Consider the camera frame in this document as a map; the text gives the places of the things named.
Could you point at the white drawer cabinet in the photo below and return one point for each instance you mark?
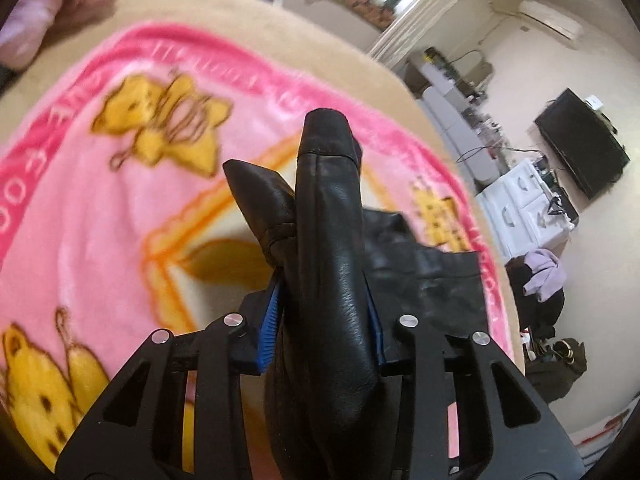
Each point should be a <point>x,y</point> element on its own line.
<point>520,200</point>

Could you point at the cluttered white desk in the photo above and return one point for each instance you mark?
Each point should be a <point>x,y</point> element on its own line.
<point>450,72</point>

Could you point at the long white low cabinet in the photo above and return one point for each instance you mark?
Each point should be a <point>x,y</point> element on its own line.
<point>462,135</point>

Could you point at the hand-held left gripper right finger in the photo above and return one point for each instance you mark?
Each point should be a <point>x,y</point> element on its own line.
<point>417,355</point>

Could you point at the black flat screen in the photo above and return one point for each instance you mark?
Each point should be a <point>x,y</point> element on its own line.
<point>582,145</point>

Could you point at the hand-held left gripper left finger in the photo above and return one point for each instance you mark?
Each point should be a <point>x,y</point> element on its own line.
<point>267,322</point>

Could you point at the white curtain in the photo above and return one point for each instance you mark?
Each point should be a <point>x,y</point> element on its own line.
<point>430,15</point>

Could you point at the pink printed blanket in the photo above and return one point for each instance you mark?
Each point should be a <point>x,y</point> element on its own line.
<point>125,200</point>

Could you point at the pink quilt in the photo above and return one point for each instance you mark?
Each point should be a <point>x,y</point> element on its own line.
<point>45,5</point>

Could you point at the dark bag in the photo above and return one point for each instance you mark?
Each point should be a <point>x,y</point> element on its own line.
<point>557,367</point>

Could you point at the beige bed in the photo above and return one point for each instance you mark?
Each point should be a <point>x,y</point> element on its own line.
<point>250,25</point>

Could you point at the dark clothes pile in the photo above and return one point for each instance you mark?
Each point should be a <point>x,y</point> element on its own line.
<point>535,310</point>

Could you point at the white air conditioner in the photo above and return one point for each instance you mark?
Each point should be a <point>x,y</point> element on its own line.
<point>552,19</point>

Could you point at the lavender cloth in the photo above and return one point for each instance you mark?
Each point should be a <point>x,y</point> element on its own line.
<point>545,272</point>

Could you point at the black leather jacket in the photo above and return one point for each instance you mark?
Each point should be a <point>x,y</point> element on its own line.
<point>330,270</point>

